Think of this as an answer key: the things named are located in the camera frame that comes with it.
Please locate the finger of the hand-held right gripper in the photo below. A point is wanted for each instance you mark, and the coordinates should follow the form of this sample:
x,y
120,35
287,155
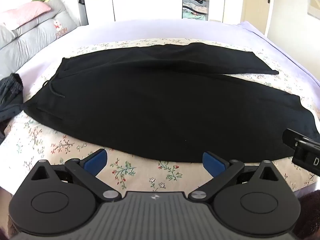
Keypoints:
x,y
291,136

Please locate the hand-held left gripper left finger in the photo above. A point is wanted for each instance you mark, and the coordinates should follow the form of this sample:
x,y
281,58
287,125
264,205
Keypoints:
x,y
96,160

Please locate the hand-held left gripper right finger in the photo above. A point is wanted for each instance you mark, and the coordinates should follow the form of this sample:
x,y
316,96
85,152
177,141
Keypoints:
x,y
211,161

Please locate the black pants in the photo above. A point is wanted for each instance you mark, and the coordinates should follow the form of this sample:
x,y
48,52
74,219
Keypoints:
x,y
150,105

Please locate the dark grey folded pants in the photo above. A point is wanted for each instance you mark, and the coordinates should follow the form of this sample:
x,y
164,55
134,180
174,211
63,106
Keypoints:
x,y
10,97

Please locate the floral blanket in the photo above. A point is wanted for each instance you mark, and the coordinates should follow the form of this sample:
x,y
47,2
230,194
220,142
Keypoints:
x,y
130,172

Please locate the dark fuzzy cloth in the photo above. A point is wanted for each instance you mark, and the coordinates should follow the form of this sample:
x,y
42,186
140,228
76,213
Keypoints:
x,y
311,212

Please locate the cream door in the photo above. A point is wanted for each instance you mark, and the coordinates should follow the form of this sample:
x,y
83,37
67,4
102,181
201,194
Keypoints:
x,y
271,12

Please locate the grey padded cushion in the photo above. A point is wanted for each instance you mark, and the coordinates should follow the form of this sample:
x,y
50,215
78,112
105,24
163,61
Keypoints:
x,y
32,37

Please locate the bed with lilac sheet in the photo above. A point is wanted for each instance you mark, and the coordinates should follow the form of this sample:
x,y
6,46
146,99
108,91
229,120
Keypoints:
x,y
150,30

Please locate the shelf of folded clothes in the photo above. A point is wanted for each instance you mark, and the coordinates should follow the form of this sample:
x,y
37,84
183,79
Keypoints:
x,y
195,2

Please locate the pink checked pillow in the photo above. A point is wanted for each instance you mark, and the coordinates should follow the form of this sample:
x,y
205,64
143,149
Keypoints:
x,y
22,13

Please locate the white and blue wardrobe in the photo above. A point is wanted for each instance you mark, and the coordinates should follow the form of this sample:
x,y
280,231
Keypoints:
x,y
145,0

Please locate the wall picture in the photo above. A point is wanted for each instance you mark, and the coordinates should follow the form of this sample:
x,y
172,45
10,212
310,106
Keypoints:
x,y
315,5

